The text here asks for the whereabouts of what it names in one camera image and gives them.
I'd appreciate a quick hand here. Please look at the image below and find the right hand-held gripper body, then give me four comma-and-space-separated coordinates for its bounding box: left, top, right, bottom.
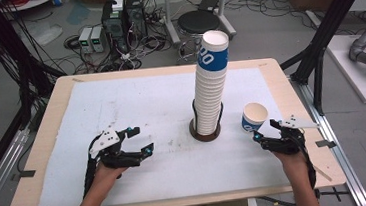
261, 112, 324, 158

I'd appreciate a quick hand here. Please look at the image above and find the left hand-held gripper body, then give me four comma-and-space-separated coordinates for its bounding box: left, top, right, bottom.
86, 126, 144, 172

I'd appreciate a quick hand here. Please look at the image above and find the blue and white paper cup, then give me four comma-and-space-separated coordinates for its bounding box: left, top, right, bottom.
239, 101, 271, 135

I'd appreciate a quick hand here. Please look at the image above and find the dark round cup holder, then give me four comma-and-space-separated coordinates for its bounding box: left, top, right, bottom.
186, 101, 227, 145

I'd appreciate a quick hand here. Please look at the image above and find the stack of white paper cups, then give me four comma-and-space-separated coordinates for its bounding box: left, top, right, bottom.
186, 28, 238, 137

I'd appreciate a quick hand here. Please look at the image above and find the person's right hand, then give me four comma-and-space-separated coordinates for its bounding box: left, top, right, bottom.
273, 147, 312, 180

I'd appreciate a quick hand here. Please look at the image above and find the person's left hand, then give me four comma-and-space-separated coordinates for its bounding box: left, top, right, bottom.
92, 159, 132, 196

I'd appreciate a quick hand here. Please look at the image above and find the black tape strip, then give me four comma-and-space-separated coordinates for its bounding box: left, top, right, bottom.
9, 169, 37, 182
315, 138, 337, 151

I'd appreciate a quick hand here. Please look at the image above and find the white table mat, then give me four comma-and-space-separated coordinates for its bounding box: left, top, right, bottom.
25, 63, 293, 206

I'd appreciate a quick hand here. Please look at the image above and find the white platform board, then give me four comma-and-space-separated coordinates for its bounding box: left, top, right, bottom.
325, 32, 366, 108

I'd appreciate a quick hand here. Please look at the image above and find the grey power supply box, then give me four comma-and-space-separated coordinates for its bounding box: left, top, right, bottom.
89, 25, 108, 54
77, 27, 95, 55

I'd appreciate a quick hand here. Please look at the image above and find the black computer tower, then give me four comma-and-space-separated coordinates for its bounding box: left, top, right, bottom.
99, 0, 131, 55
124, 0, 149, 42

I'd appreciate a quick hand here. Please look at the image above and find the black round stool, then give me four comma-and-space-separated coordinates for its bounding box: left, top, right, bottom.
173, 7, 225, 64

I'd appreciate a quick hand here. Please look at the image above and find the dark flat device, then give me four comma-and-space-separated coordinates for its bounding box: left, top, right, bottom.
196, 0, 221, 13

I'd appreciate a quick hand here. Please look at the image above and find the white round table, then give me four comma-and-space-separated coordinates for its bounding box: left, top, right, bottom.
0, 0, 60, 14

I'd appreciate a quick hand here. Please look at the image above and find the black cable chain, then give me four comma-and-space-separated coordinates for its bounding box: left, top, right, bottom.
299, 138, 319, 191
77, 141, 106, 200

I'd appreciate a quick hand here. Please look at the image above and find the tangle of floor cables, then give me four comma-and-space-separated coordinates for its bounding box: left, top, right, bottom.
59, 7, 177, 76

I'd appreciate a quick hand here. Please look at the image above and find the black metal frame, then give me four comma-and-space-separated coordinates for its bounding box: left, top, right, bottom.
274, 0, 366, 119

